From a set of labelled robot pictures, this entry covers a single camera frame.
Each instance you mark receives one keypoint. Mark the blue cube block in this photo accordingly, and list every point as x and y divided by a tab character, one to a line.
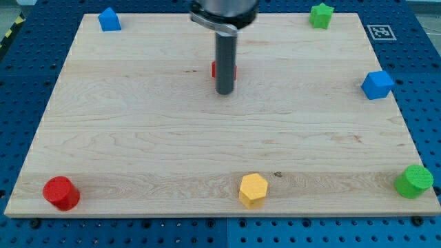
377	85

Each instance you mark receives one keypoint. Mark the light wooden board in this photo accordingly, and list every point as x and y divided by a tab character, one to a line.
135	122

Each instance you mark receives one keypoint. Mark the white fiducial marker tag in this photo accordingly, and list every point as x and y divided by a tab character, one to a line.
380	32

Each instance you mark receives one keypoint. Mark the green star block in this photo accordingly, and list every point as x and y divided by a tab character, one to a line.
320	16

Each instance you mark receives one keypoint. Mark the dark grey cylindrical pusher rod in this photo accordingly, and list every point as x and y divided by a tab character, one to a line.
225	63

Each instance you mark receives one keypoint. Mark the yellow hexagon block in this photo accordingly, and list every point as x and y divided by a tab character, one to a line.
253	191

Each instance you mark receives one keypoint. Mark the red cylinder block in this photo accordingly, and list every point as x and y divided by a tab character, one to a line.
61	193

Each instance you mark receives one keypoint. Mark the blue pentagon house block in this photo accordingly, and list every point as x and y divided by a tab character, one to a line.
109	20

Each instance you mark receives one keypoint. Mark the red star block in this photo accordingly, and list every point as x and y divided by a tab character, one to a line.
213	65

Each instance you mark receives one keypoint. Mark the green cylinder block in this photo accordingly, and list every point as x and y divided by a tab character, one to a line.
414	181

